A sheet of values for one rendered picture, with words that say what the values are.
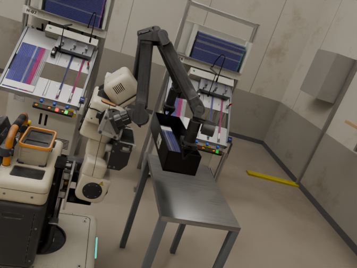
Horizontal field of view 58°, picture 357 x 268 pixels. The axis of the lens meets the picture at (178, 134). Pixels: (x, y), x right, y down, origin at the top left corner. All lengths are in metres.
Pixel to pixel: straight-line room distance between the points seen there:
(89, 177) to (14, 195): 0.36
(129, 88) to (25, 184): 0.66
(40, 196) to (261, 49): 4.92
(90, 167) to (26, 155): 0.31
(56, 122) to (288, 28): 4.23
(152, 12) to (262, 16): 1.85
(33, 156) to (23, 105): 1.76
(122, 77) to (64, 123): 1.91
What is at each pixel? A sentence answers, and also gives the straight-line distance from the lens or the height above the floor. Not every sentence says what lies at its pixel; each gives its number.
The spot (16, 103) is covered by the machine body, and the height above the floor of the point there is 0.48.
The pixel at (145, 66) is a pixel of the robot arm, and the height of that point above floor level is 1.46.
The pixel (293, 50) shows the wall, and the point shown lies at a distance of 6.18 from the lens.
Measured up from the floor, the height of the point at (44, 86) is 0.79.
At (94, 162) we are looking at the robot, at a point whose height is 0.89.
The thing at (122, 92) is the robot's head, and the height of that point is 1.30.
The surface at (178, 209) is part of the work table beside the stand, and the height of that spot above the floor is 0.80.
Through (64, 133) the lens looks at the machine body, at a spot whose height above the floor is 0.29.
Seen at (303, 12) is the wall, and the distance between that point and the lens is 6.18.
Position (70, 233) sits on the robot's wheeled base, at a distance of 2.22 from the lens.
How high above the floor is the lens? 1.70
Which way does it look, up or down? 19 degrees down
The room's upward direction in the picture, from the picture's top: 19 degrees clockwise
